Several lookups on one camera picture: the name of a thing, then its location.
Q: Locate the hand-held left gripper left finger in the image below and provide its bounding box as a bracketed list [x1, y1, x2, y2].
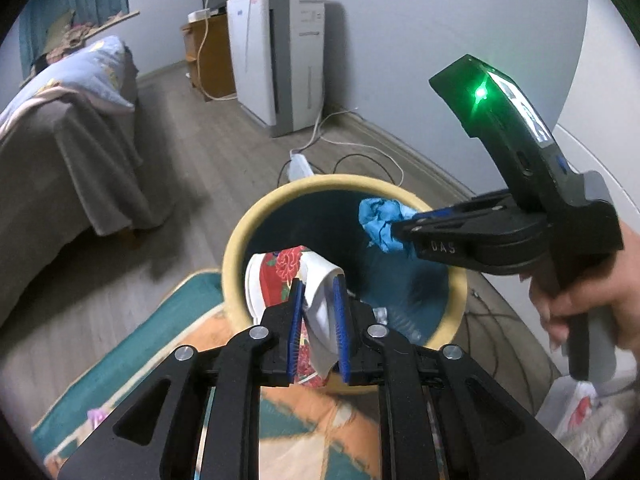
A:
[57, 280, 306, 480]

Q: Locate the white power strip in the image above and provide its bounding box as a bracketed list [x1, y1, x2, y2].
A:
[287, 154, 316, 182]

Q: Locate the brown bundle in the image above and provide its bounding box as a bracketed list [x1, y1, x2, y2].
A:
[32, 9, 142, 68]

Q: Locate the person's right hand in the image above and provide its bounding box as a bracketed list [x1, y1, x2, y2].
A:
[529, 217, 640, 356]

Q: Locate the black cable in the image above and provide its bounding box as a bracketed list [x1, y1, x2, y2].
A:
[332, 152, 406, 187]
[465, 287, 563, 403]

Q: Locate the teal orange patterned rug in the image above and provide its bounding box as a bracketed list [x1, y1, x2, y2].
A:
[30, 267, 398, 480]

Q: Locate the thin white cable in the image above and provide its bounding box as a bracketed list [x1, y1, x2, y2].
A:
[192, 0, 237, 102]

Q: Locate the grey covered bed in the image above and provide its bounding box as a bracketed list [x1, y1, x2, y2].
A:
[0, 42, 166, 331]

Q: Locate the thick white cable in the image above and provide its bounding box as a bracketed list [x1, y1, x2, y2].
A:
[291, 106, 360, 159]

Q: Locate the white air purifier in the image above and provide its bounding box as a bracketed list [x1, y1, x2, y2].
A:
[226, 0, 327, 139]

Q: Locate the yellow rimmed teal bin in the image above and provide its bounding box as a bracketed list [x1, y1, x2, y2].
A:
[221, 174, 468, 396]

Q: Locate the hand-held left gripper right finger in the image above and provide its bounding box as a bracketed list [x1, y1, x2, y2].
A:
[330, 274, 586, 480]

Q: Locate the blue cloth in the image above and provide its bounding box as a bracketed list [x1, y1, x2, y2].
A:
[358, 198, 417, 256]

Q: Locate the blue floral pillow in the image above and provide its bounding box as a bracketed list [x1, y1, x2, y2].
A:
[0, 35, 137, 131]

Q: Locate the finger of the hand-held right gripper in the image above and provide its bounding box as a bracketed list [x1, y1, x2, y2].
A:
[392, 212, 503, 267]
[402, 193, 517, 223]

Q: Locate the white plastic bag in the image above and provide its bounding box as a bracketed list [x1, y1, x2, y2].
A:
[536, 374, 632, 457]

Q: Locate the clear plastic wrapper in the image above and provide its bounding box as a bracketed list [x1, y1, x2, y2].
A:
[372, 306, 426, 346]

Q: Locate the red floral white packet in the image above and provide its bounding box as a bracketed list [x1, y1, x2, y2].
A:
[245, 245, 346, 388]

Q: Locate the wooden cabinet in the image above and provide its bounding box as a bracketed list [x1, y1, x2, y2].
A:
[181, 10, 238, 104]

